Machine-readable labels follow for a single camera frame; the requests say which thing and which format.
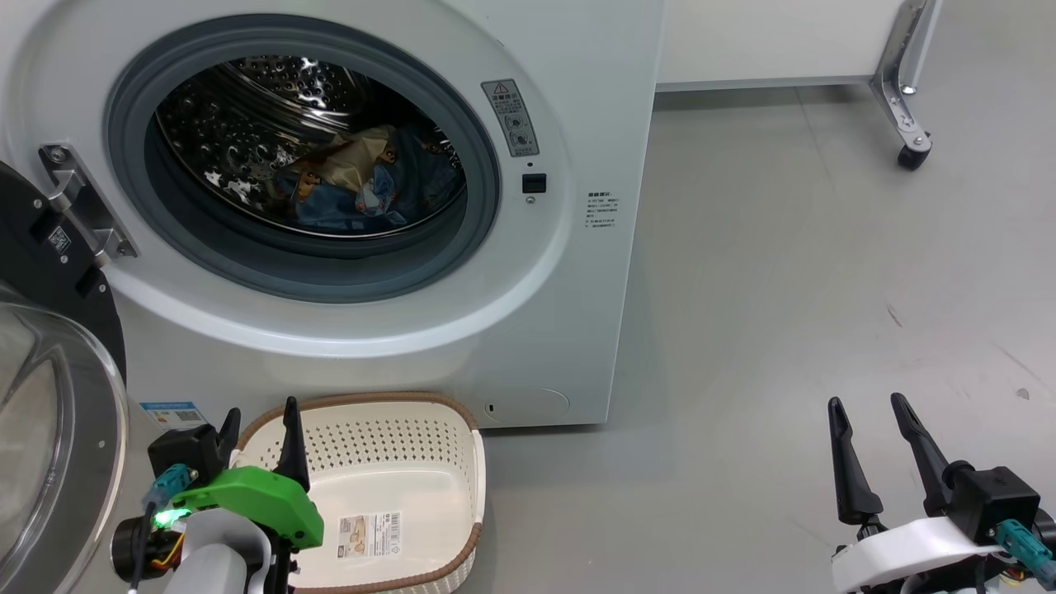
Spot white rolling partition board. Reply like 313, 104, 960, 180
656, 0, 945, 172

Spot steel washer drum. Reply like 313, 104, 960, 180
155, 55, 468, 240

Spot white front-load washing machine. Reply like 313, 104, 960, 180
0, 0, 666, 431

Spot basket product label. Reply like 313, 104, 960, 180
337, 511, 403, 560

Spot round black glass washer door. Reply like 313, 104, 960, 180
0, 161, 131, 594

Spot grey warning sticker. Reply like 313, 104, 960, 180
482, 78, 541, 158

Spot blue energy label sticker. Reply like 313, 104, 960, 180
139, 401, 207, 431

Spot beige garment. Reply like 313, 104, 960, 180
309, 124, 397, 192

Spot white perforated laundry basket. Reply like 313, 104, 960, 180
231, 392, 488, 594

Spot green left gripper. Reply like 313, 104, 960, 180
169, 396, 326, 552

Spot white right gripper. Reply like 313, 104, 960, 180
827, 392, 1004, 594

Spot teal right camera cable plug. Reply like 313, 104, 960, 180
994, 520, 1056, 591

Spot teal camera cable plug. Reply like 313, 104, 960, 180
142, 464, 199, 506
994, 520, 1056, 591

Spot metal door hinge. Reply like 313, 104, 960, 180
39, 144, 139, 261

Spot small text notice sticker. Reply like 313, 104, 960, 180
586, 191, 622, 231

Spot teal left camera cable plug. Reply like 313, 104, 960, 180
142, 464, 199, 506

